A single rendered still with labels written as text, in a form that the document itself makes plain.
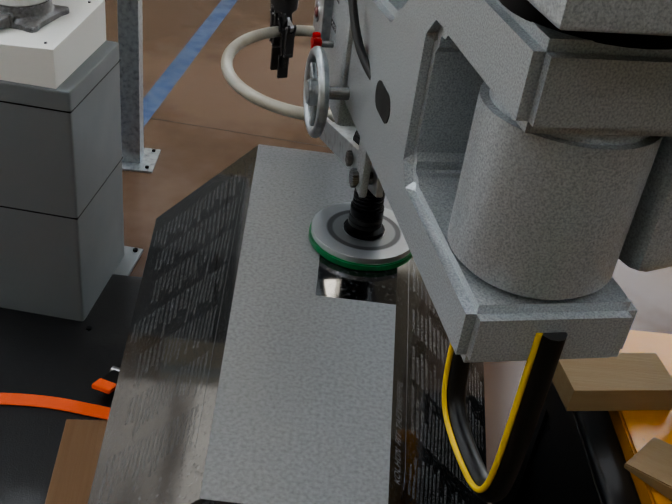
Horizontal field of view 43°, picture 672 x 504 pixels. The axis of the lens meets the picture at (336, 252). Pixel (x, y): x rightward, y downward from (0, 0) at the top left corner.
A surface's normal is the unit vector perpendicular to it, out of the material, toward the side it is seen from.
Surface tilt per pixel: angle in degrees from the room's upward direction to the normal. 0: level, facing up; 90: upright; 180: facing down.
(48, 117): 90
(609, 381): 0
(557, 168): 90
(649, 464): 11
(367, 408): 0
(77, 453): 0
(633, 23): 90
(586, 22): 90
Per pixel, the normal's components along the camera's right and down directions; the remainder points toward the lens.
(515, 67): -0.98, 0.00
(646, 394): 0.13, 0.57
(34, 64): -0.12, 0.55
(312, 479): 0.11, -0.82
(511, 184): -0.66, 0.35
